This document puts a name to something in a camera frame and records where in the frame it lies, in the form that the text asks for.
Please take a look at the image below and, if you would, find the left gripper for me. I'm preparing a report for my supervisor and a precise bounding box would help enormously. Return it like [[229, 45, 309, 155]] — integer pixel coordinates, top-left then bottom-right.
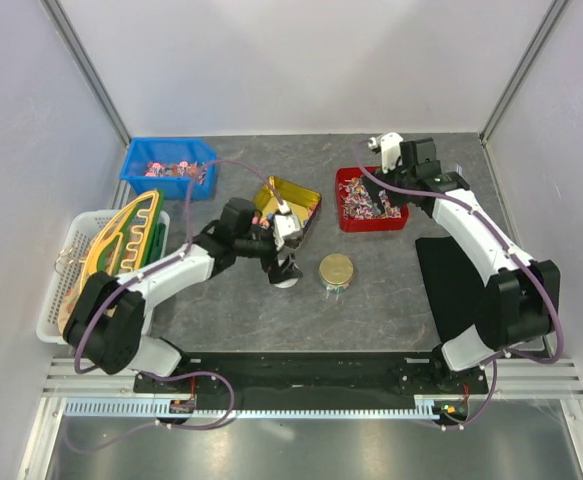
[[234, 226, 301, 283]]

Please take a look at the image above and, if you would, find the clear glass jar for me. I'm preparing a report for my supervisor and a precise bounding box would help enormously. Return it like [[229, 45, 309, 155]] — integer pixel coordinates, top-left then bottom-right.
[[321, 280, 350, 298]]

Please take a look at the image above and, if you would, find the round wooden jar lid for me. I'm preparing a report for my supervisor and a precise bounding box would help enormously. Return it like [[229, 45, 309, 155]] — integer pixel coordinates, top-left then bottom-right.
[[318, 253, 354, 289]]

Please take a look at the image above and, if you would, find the gold tin of star candies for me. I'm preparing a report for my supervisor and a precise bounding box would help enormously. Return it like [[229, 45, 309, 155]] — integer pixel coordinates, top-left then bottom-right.
[[250, 176, 322, 242]]

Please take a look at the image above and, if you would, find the blue plastic bin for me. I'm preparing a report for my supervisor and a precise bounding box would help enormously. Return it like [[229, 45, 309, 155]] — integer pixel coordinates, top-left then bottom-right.
[[120, 137, 217, 201]]

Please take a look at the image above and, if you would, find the white round liner disc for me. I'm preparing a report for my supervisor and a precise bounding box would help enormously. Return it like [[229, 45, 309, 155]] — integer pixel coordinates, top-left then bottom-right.
[[275, 278, 299, 289]]

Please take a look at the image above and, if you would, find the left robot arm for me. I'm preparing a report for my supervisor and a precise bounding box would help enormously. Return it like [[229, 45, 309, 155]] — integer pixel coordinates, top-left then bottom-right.
[[63, 198, 304, 393]]

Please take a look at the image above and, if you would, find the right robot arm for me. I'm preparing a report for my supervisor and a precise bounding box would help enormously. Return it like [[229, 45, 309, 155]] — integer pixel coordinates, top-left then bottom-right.
[[363, 132, 564, 394]]

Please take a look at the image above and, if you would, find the red tray of lollipops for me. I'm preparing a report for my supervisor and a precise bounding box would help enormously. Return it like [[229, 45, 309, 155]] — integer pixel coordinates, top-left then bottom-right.
[[335, 167, 409, 233]]

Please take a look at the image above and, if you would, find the black cloth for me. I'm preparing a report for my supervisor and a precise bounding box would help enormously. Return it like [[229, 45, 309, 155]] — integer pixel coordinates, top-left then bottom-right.
[[414, 234, 545, 346]]

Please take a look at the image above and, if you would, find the white plastic basket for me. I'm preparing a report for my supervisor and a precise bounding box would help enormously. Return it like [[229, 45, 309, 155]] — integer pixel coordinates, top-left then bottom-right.
[[36, 210, 170, 345]]

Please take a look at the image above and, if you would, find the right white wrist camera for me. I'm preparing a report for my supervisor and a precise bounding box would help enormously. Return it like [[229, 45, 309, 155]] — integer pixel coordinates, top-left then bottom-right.
[[367, 132, 403, 174]]

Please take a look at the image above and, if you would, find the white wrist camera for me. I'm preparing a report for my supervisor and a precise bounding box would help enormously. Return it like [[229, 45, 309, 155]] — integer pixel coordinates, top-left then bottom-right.
[[273, 213, 304, 250], [367, 132, 403, 174]]

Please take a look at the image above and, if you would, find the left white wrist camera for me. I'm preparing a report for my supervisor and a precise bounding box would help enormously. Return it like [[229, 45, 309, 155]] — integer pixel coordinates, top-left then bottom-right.
[[273, 213, 304, 250]]

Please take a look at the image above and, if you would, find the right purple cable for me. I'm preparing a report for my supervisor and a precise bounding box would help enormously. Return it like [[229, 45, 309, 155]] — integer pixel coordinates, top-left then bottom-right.
[[353, 139, 567, 366]]

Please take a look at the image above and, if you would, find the purple cable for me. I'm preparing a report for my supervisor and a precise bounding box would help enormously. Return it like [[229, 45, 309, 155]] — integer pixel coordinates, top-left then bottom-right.
[[353, 139, 567, 366], [73, 159, 292, 376]]

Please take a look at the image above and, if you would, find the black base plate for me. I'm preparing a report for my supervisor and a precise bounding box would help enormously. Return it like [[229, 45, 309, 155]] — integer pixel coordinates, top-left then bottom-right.
[[133, 352, 489, 413]]

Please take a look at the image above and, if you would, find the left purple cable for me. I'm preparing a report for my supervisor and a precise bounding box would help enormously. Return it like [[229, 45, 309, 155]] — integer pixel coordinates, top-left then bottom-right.
[[73, 159, 292, 376]]

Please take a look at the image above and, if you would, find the yellow green wire hanger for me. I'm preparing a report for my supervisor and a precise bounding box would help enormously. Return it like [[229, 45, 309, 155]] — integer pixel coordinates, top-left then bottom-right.
[[78, 190, 166, 290]]

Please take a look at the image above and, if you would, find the slotted cable duct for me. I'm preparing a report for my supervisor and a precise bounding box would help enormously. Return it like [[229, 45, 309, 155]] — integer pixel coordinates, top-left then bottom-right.
[[64, 394, 442, 419]]

